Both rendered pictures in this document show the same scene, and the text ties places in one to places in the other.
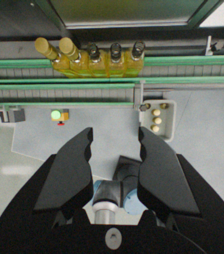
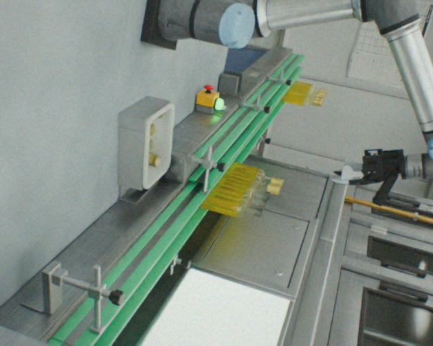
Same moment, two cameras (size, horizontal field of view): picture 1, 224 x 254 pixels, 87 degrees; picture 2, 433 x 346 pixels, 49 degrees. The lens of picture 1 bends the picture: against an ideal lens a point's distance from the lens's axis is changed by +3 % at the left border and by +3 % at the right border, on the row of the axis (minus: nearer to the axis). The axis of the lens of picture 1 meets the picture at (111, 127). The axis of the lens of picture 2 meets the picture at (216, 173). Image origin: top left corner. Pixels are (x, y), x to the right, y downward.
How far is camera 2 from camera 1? 1.53 m
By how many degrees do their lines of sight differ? 79
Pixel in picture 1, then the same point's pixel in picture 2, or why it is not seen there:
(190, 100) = (94, 202)
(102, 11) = (242, 224)
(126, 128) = not seen: hidden behind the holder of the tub
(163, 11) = (225, 250)
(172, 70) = not seen: hidden behind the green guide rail
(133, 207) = (249, 24)
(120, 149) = (163, 60)
